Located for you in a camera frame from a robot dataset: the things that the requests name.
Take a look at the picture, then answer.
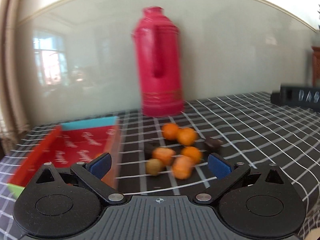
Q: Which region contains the dark purple mangosteen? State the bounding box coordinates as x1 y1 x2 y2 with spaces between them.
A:
203 137 224 151

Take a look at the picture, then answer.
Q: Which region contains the orange tangerine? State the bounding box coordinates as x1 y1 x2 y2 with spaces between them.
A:
172 155 194 180
152 147 176 166
181 146 202 164
177 127 198 146
162 123 180 140

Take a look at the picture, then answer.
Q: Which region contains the orange tangerine front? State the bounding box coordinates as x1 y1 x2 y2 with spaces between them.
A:
172 155 194 180

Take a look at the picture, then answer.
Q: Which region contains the green kiwi fruit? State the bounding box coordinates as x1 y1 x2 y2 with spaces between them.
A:
145 159 164 176

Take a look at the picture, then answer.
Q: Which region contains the red cardboard box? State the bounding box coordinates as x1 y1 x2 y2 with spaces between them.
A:
8 116 120 198

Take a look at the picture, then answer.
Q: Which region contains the beige curtain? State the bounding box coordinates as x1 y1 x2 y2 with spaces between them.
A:
1 0 30 154

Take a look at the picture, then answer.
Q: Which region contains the red thermos flask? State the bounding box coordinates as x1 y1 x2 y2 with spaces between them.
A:
132 7 184 118

